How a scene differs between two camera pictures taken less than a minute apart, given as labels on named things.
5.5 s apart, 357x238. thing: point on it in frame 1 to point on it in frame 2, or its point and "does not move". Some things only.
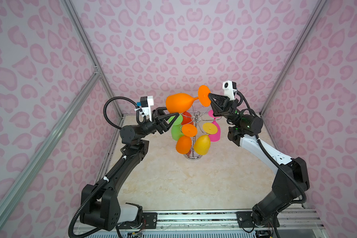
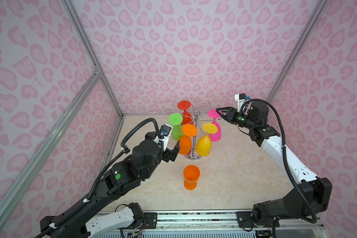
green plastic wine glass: [176, 130] does not move
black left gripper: [158, 123] to [169, 153]
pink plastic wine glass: [216, 137] does not move
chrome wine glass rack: [197, 118] does not move
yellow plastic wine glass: [203, 144] does not move
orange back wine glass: [178, 102] to [191, 173]
